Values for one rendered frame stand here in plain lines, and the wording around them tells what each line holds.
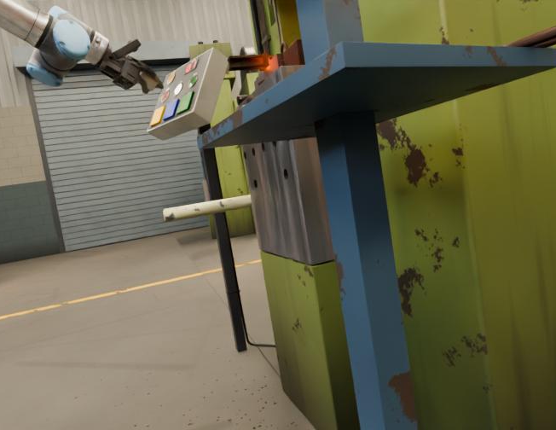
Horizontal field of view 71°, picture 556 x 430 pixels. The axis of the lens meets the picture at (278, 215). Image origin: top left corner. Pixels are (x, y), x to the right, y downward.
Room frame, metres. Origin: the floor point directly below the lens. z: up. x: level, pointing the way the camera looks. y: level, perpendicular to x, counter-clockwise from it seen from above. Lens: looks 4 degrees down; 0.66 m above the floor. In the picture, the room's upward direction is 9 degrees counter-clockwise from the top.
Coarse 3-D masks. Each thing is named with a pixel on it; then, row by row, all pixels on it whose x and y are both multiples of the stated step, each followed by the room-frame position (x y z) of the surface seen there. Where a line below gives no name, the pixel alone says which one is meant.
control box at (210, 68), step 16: (192, 64) 1.56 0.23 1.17; (208, 64) 1.46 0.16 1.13; (224, 64) 1.52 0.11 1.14; (176, 80) 1.62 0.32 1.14; (208, 80) 1.45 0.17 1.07; (160, 96) 1.67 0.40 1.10; (176, 96) 1.55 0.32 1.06; (208, 96) 1.44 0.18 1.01; (176, 112) 1.49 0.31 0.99; (192, 112) 1.39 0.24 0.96; (208, 112) 1.44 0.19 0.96; (160, 128) 1.56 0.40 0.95; (176, 128) 1.54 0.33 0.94; (192, 128) 1.51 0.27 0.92
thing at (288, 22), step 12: (264, 0) 1.40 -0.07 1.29; (276, 0) 1.32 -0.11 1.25; (288, 0) 1.34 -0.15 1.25; (264, 12) 1.41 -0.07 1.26; (276, 12) 1.33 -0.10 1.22; (288, 12) 1.33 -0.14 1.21; (252, 24) 1.54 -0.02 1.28; (288, 24) 1.33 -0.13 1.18; (252, 36) 1.56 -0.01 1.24; (276, 36) 1.35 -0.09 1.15; (288, 36) 1.33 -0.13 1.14; (300, 36) 1.35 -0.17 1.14; (276, 48) 1.36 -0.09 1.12
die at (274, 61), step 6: (276, 54) 1.03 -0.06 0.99; (282, 54) 1.03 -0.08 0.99; (270, 60) 1.07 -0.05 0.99; (276, 60) 1.03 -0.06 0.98; (270, 66) 1.07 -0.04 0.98; (276, 66) 1.04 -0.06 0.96; (264, 72) 1.12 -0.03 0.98; (270, 72) 1.08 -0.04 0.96; (258, 78) 1.17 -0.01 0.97; (264, 78) 1.13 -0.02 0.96
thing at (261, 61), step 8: (232, 56) 1.05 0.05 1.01; (240, 56) 1.06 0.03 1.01; (248, 56) 1.07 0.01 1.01; (256, 56) 1.07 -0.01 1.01; (264, 56) 1.07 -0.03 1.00; (272, 56) 1.09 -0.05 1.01; (232, 64) 1.06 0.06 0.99; (240, 64) 1.07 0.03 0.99; (248, 64) 1.07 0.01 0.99; (256, 64) 1.07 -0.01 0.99; (264, 64) 1.07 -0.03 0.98
